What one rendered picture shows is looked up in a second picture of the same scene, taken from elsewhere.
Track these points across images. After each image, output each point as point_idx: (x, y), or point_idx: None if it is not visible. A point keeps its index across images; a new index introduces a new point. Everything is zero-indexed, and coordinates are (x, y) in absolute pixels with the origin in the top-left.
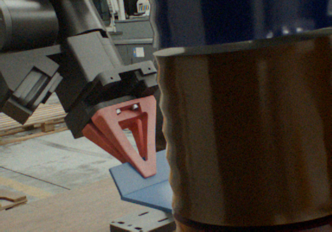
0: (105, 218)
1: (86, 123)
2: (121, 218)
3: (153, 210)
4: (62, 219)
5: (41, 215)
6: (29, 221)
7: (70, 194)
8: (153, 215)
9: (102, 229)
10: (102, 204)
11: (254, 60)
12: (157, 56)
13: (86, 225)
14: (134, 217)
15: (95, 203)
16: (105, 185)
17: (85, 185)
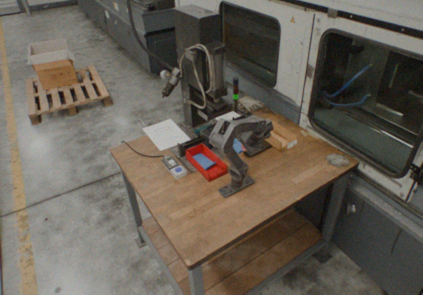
0: (257, 189)
1: None
2: (252, 182)
3: (245, 183)
4: (269, 192)
5: (276, 196)
6: (277, 194)
7: (272, 209)
8: (245, 181)
9: (257, 183)
10: (260, 198)
11: None
12: None
13: (261, 186)
14: (249, 181)
15: (262, 199)
16: (262, 213)
17: (269, 216)
